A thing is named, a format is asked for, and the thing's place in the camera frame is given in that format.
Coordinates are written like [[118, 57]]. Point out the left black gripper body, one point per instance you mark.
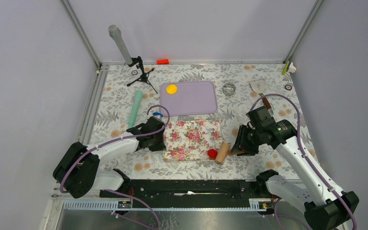
[[157, 143]]

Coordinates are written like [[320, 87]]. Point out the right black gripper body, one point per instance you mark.
[[248, 140]]

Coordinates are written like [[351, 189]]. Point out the wooden dough roller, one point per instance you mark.
[[225, 151]]

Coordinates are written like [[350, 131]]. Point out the floral tray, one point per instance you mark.
[[190, 140]]

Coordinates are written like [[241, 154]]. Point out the red dough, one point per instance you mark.
[[212, 153]]

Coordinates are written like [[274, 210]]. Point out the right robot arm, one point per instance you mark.
[[324, 204]]

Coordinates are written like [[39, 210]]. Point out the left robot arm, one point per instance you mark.
[[79, 171]]

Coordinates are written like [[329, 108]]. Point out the metal dough scraper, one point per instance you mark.
[[258, 86]]

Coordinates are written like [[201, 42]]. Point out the yellow dough disc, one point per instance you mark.
[[171, 89]]

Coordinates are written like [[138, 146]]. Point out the blue small object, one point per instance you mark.
[[158, 114]]

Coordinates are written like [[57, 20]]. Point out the purple tray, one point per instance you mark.
[[192, 98]]

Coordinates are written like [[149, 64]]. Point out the mint green rolling pin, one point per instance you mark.
[[135, 107]]

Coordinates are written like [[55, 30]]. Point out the floral table mat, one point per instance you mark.
[[235, 98]]

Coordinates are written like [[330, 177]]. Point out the black mini tripod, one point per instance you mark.
[[144, 77]]

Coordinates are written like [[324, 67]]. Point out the orange red block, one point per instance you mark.
[[162, 62]]

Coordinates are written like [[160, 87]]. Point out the white green clip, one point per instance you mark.
[[289, 67]]

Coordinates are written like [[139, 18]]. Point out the grey microphone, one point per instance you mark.
[[116, 35]]

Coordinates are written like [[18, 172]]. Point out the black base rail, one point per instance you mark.
[[196, 193]]

